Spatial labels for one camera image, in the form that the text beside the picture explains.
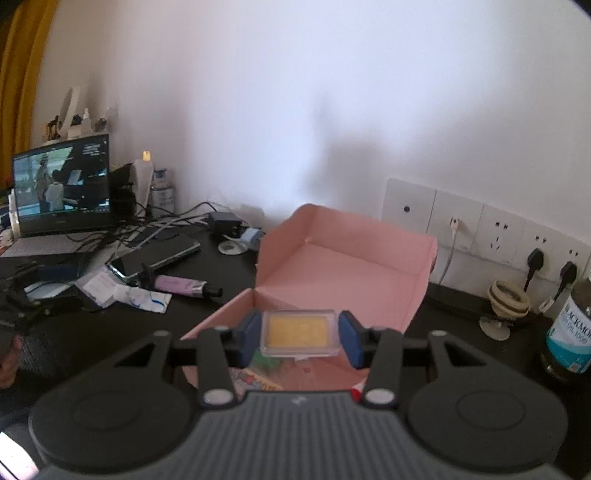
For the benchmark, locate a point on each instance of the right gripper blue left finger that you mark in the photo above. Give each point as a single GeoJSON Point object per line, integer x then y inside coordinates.
{"type": "Point", "coordinates": [213, 352]}

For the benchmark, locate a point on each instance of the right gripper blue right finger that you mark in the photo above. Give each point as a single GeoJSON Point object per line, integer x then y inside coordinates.
{"type": "Point", "coordinates": [387, 354]}

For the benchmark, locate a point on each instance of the clear case with gold card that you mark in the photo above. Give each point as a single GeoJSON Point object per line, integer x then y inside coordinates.
{"type": "Point", "coordinates": [299, 333]}

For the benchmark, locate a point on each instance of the pink cosmetic tube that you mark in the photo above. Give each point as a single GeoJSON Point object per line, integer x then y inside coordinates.
{"type": "Point", "coordinates": [186, 287]}

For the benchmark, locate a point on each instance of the pink cardboard box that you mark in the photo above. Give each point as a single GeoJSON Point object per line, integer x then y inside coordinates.
{"type": "Point", "coordinates": [322, 258]}

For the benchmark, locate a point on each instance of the grey blue charger plug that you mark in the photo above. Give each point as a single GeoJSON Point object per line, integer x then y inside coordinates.
{"type": "Point", "coordinates": [251, 238]}

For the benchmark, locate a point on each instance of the black power adapter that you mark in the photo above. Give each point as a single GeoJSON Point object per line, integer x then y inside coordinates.
{"type": "Point", "coordinates": [224, 223]}

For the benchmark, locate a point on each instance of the white paper packet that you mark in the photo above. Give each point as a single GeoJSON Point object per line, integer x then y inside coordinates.
{"type": "Point", "coordinates": [104, 288]}

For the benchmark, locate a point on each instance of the small clear bottle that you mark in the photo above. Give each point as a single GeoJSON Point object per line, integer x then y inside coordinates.
{"type": "Point", "coordinates": [162, 194]}

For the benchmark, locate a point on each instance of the dark supplement bottle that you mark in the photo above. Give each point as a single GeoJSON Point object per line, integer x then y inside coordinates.
{"type": "Point", "coordinates": [568, 339]}

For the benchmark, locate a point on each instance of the white carton with yellow cap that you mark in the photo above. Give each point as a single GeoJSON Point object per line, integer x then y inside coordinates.
{"type": "Point", "coordinates": [143, 169]}

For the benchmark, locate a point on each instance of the open laptop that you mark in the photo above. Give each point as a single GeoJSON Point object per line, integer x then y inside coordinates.
{"type": "Point", "coordinates": [62, 197]}

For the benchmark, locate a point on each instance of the round metal ring stand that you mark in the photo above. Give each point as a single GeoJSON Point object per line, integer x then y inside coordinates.
{"type": "Point", "coordinates": [232, 248]}

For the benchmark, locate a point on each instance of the white wall socket panel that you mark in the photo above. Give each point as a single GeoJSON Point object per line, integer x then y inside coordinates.
{"type": "Point", "coordinates": [483, 231]}

